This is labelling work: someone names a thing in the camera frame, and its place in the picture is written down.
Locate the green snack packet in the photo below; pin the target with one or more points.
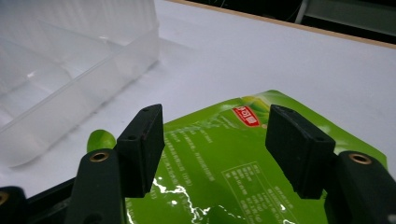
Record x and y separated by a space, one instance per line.
214 161

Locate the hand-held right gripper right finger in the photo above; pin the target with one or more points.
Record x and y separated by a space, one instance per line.
308 155

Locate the clear plastic storage box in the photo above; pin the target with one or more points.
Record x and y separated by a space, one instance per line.
62 68

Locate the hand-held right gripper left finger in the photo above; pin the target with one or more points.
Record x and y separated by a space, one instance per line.
137 155

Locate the grey metal stand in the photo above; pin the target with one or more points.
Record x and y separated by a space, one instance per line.
348 14

